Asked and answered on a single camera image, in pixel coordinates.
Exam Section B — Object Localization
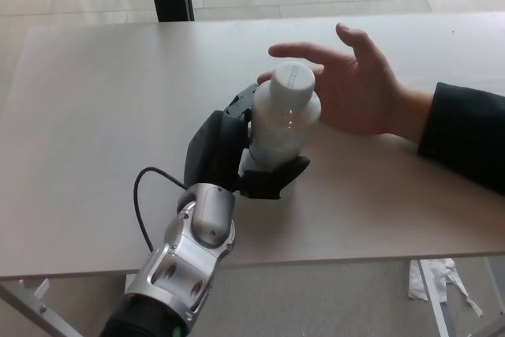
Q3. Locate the crumpled white paper strip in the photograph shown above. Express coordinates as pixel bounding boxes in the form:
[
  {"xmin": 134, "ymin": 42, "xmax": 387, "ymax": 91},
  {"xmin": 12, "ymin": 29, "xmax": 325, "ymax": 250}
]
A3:
[{"xmin": 408, "ymin": 258, "xmax": 484, "ymax": 319}]

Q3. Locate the grey table frame with bracket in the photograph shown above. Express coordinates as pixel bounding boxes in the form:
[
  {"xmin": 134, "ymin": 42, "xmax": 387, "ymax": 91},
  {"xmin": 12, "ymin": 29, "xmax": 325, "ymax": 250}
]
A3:
[{"xmin": 0, "ymin": 278, "xmax": 76, "ymax": 337}]

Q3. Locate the clear plastic bottle white cap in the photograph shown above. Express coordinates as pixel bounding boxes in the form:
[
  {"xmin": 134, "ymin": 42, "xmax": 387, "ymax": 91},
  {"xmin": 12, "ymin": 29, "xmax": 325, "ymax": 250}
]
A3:
[{"xmin": 247, "ymin": 61, "xmax": 323, "ymax": 167}]

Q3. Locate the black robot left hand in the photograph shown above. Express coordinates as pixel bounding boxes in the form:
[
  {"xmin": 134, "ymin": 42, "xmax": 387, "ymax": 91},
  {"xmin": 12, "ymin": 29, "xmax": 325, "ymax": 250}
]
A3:
[{"xmin": 184, "ymin": 82, "xmax": 312, "ymax": 200}]

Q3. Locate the person's forearm dark sleeve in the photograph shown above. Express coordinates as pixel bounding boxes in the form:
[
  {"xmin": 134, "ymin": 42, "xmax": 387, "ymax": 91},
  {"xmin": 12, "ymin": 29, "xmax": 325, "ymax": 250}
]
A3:
[{"xmin": 410, "ymin": 82, "xmax": 505, "ymax": 197}]

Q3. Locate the grey table brace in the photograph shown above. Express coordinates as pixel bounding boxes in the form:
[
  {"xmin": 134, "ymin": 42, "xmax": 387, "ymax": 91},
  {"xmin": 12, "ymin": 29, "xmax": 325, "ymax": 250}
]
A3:
[{"xmin": 483, "ymin": 256, "xmax": 505, "ymax": 297}]

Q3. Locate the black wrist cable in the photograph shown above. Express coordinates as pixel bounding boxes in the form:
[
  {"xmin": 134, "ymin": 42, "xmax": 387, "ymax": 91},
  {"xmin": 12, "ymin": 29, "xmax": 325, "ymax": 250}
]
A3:
[{"xmin": 133, "ymin": 167, "xmax": 187, "ymax": 253}]

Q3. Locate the person's bare hand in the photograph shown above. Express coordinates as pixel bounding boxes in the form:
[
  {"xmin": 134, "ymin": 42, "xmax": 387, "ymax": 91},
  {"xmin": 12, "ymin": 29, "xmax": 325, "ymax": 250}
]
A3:
[{"xmin": 256, "ymin": 23, "xmax": 425, "ymax": 140}]

